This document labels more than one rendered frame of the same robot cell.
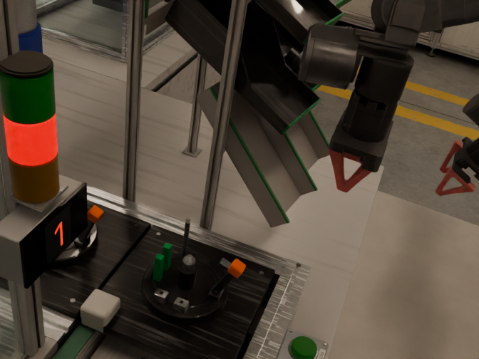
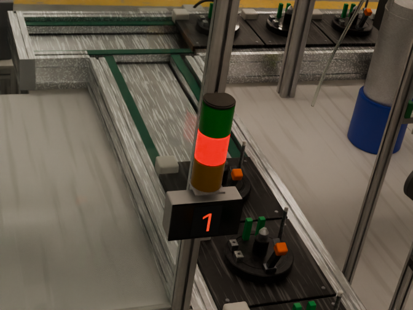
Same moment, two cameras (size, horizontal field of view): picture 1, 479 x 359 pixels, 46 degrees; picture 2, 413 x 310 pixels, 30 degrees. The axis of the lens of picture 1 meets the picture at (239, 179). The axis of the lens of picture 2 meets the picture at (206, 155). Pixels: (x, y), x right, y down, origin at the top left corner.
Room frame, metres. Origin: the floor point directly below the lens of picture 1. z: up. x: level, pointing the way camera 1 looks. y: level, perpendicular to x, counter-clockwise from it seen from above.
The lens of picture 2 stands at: (-0.14, -0.59, 1.96)
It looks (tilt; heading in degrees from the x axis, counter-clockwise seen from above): 32 degrees down; 53
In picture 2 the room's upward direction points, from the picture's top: 9 degrees clockwise
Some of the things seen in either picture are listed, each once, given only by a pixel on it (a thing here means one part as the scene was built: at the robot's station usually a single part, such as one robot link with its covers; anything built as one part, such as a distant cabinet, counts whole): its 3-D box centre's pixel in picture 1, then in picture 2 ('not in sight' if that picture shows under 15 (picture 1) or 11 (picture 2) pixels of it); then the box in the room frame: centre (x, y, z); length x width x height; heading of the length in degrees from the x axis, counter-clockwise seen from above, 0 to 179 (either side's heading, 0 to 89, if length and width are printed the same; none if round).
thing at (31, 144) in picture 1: (31, 132); (212, 144); (0.47, 0.22, 1.33); 0.05 x 0.05 x 0.05
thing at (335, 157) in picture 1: (353, 158); not in sight; (0.65, -0.15, 1.27); 0.07 x 0.07 x 0.09; 75
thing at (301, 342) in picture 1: (303, 350); not in sight; (0.56, -0.15, 0.96); 0.04 x 0.04 x 0.02
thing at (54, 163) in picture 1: (34, 172); (208, 170); (0.47, 0.22, 1.28); 0.05 x 0.05 x 0.05
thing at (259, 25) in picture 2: not in sight; (288, 16); (1.47, 1.23, 1.01); 0.24 x 0.24 x 0.13; 76
